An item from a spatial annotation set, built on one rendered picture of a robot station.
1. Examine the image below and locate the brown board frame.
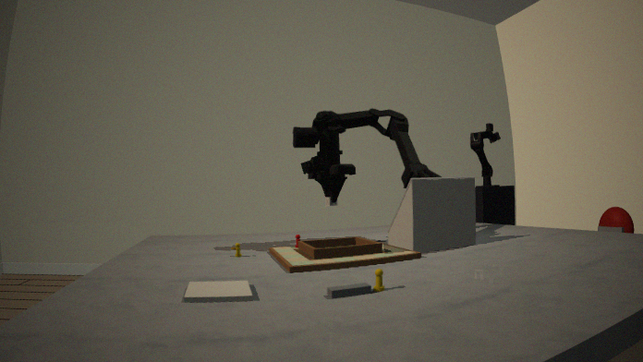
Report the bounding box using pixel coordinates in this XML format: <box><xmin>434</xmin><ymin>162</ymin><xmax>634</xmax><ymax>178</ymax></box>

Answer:
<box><xmin>269</xmin><ymin>247</ymin><xmax>421</xmax><ymax>273</ymax></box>

